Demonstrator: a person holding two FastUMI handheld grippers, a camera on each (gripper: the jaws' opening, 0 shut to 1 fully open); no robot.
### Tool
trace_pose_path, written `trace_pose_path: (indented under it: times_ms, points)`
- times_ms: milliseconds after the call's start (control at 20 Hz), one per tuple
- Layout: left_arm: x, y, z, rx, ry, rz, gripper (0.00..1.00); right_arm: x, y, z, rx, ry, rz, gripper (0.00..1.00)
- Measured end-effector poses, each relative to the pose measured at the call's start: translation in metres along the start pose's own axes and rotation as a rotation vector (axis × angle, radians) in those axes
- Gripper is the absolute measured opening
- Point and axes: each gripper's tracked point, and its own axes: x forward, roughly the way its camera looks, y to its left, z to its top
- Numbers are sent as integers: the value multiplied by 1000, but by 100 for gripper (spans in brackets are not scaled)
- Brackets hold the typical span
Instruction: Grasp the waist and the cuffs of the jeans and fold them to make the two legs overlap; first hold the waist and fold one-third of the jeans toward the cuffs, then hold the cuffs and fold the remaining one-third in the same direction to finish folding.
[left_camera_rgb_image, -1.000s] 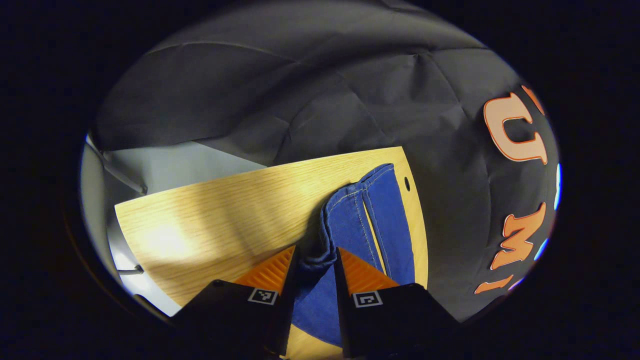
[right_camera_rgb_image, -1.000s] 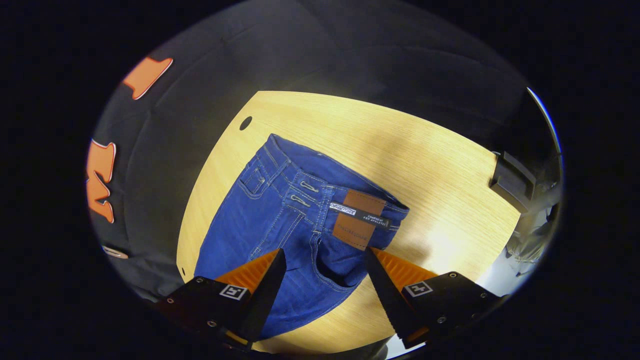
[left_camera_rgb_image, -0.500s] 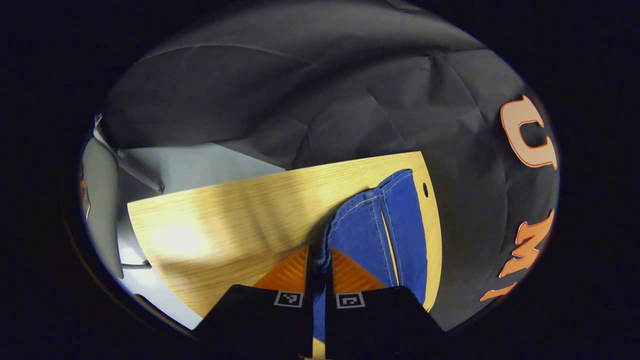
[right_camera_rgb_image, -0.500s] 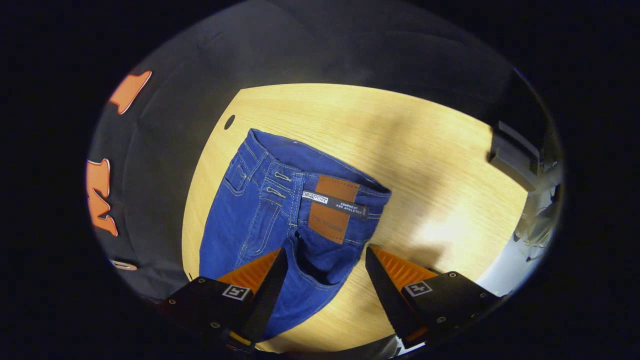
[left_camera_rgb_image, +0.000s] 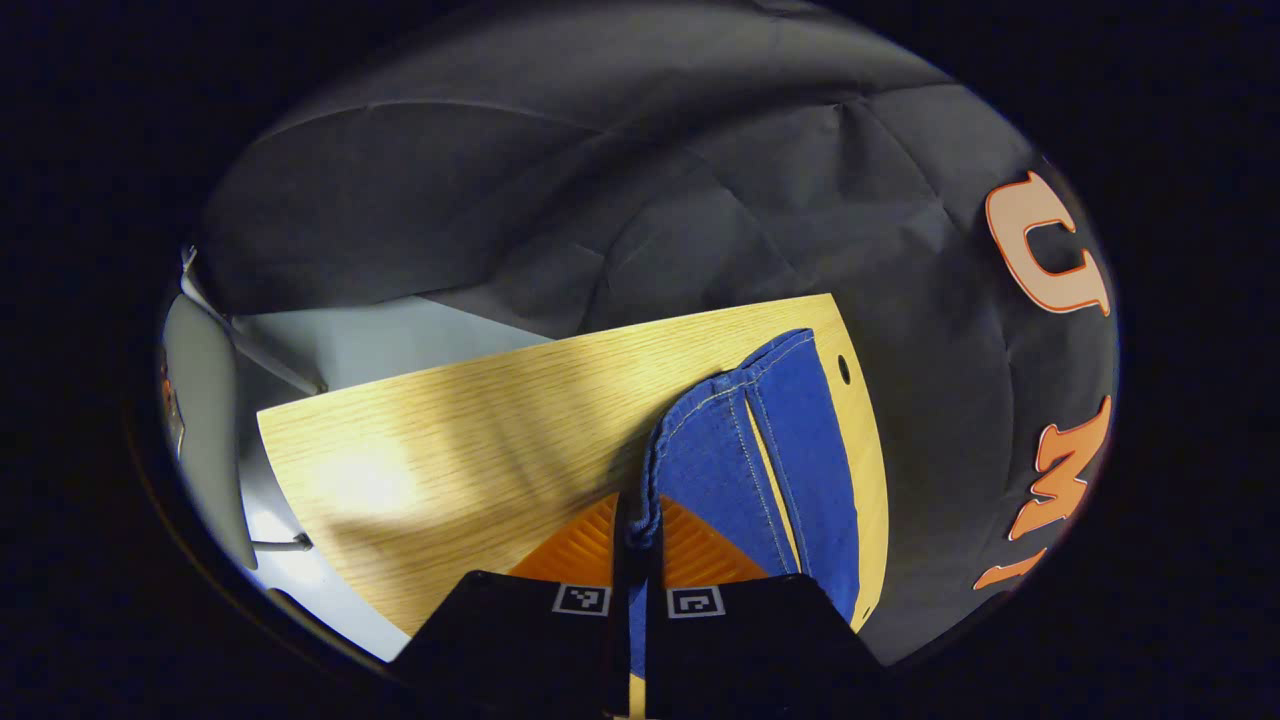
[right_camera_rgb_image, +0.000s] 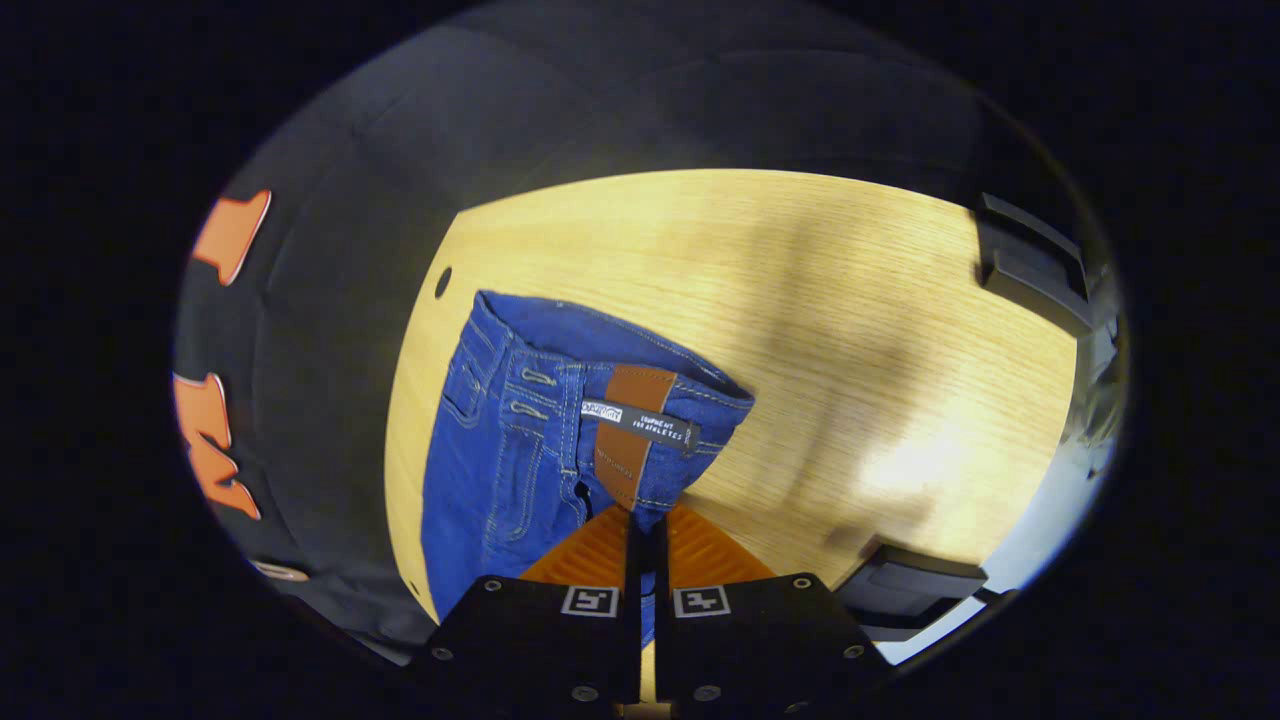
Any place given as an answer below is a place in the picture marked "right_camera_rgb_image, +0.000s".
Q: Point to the blue denim jeans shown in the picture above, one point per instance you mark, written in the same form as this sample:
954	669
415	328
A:
500	470

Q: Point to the black angular object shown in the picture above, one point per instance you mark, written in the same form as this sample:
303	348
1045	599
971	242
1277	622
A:
1030	265
910	590

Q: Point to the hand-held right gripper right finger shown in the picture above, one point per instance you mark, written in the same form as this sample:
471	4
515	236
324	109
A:
760	630

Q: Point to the black backdrop cloth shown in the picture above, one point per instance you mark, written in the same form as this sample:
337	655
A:
340	300

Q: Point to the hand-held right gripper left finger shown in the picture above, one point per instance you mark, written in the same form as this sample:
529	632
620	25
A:
530	630

